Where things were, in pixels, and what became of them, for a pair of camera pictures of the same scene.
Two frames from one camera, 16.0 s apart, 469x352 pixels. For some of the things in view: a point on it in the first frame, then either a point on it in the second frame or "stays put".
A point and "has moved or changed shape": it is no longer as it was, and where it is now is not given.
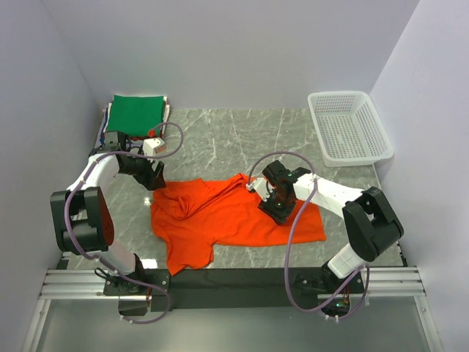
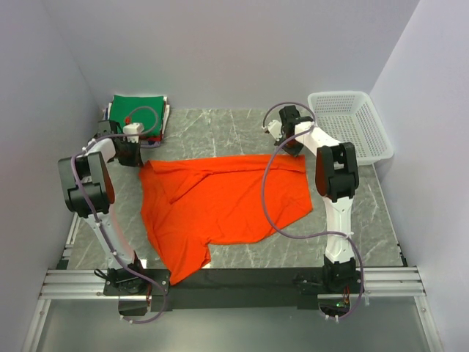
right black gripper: x=279 y=216 → x=296 y=151
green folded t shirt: x=137 y=115 stays put
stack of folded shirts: x=135 y=116 stays put
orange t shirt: x=192 y=216 has moved or changed shape
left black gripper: x=151 y=180 → x=135 y=160
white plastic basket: x=349 y=129 stays put
